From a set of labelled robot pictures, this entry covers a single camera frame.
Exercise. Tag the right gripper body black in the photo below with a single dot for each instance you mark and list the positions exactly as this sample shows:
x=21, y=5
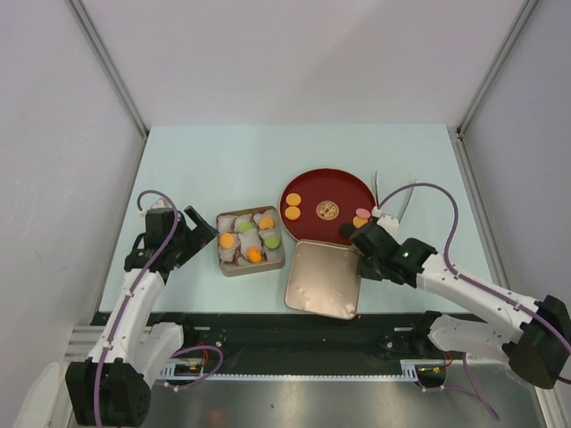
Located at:
x=370, y=241

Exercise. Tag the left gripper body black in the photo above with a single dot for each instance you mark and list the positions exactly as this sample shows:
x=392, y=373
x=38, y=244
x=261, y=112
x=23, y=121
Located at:
x=188, y=238

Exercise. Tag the orange biscuit cookie bottom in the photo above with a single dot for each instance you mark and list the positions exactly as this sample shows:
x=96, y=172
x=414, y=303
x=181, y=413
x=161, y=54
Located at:
x=226, y=241

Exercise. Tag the orange biscuit cookie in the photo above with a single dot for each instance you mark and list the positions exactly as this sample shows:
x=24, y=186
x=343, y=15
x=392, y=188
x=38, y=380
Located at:
x=292, y=213
x=293, y=199
x=359, y=222
x=226, y=241
x=266, y=223

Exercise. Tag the green sandwich cookie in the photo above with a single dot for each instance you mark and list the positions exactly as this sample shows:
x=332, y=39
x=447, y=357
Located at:
x=272, y=242
x=244, y=226

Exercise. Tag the metal serving tongs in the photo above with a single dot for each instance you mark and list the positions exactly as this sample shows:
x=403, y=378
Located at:
x=407, y=192

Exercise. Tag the orange fish-shaped cookie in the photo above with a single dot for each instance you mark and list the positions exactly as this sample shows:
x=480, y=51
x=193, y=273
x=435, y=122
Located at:
x=254, y=255

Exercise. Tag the gold tin lid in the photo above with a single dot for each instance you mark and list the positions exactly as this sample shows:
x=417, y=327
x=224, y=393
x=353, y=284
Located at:
x=324, y=280

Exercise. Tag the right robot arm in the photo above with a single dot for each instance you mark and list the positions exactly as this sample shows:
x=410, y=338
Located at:
x=531, y=336

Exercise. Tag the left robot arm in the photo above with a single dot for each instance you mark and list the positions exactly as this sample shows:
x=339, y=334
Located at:
x=112, y=386

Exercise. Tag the white paper cookie cups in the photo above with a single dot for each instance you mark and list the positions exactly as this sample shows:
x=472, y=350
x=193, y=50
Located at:
x=243, y=243

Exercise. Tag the black sandwich cookie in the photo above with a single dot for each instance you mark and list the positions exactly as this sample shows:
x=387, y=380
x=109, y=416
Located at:
x=346, y=230

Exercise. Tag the gold cookie tin box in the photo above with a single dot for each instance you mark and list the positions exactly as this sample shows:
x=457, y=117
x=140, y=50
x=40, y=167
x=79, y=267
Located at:
x=252, y=267

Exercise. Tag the pink sandwich cookie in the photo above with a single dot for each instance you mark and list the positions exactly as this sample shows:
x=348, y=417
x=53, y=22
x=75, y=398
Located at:
x=362, y=213

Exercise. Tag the red round tray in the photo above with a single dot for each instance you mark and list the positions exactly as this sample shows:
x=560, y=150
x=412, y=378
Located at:
x=330, y=198

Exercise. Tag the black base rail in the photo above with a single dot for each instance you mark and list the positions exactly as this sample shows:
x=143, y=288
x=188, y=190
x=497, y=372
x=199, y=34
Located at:
x=291, y=344

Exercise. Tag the white cable duct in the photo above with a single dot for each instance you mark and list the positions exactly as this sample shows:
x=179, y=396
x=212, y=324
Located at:
x=408, y=374

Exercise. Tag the aluminium frame right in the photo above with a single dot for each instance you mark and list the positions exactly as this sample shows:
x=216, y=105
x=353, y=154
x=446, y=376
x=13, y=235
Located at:
x=553, y=410

